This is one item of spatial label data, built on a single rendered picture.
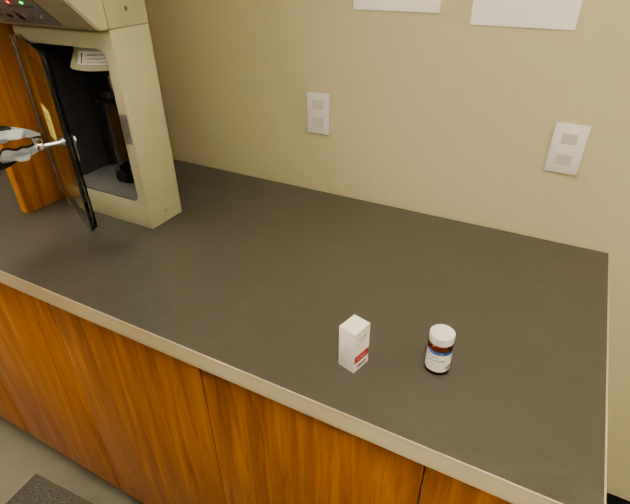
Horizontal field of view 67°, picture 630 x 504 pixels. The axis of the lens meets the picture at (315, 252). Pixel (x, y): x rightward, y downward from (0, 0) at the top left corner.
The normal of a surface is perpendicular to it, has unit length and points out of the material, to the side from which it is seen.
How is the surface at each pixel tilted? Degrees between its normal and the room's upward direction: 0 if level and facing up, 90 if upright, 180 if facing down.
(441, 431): 0
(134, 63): 90
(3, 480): 0
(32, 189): 90
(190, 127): 90
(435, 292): 0
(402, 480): 90
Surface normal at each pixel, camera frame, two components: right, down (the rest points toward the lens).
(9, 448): -0.01, -0.84
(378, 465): -0.47, 0.48
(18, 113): 0.89, 0.24
